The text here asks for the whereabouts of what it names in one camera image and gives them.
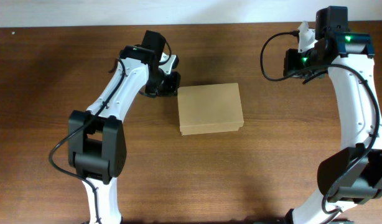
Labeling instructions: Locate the brown cardboard box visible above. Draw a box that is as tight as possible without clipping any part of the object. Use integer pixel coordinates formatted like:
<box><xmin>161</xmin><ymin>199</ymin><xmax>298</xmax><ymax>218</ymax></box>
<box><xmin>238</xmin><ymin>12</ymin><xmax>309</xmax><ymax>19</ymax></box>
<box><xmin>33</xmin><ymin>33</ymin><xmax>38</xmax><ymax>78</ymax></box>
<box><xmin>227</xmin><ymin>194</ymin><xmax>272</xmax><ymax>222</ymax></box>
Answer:
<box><xmin>177</xmin><ymin>83</ymin><xmax>244</xmax><ymax>136</ymax></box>

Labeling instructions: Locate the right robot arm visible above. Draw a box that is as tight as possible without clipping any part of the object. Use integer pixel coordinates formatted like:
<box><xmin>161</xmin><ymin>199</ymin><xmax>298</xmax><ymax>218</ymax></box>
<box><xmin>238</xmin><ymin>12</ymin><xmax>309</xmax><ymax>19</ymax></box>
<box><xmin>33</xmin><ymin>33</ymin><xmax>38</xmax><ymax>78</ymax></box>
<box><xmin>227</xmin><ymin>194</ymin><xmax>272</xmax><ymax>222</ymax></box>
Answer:
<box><xmin>283</xmin><ymin>6</ymin><xmax>382</xmax><ymax>223</ymax></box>

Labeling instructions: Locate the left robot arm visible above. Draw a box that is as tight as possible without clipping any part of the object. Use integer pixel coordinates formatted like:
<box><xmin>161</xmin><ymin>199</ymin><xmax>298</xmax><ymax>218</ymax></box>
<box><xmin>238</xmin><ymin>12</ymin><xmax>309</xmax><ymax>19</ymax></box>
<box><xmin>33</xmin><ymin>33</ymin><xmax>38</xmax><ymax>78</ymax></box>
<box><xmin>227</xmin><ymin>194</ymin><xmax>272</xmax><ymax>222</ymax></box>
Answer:
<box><xmin>68</xmin><ymin>30</ymin><xmax>180</xmax><ymax>223</ymax></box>

